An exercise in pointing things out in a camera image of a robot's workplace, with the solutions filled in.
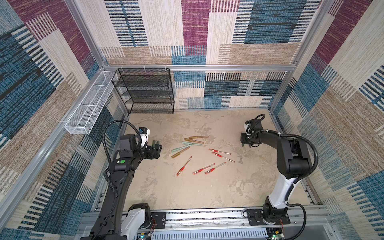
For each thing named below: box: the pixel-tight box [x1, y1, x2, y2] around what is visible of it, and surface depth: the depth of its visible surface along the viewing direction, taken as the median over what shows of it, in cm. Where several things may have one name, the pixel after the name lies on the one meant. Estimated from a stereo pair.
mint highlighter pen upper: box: [181, 141, 203, 146], surface depth 104 cm
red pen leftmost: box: [176, 156, 193, 177], surface depth 93 cm
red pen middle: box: [192, 163, 216, 175], surface depth 91 cm
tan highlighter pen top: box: [188, 135, 209, 139], surface depth 107 cm
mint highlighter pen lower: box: [171, 144, 192, 153], surface depth 101 cm
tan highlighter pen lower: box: [171, 146, 191, 159], surface depth 98 cm
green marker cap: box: [152, 139, 160, 148], surface depth 104 cm
